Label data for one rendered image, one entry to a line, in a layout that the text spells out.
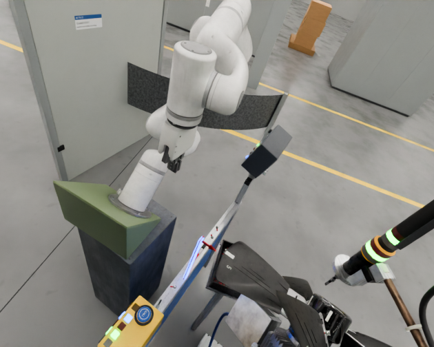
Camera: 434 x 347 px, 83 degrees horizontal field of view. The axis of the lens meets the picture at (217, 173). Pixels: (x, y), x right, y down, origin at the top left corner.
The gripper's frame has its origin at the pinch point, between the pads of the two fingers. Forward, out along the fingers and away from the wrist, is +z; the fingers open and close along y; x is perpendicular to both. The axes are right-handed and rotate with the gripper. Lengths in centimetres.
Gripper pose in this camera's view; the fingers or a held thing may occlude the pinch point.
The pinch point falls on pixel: (174, 164)
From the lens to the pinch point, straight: 69.5
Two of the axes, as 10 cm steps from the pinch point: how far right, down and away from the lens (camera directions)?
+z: -2.6, 6.8, 6.9
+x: 8.3, 5.2, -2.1
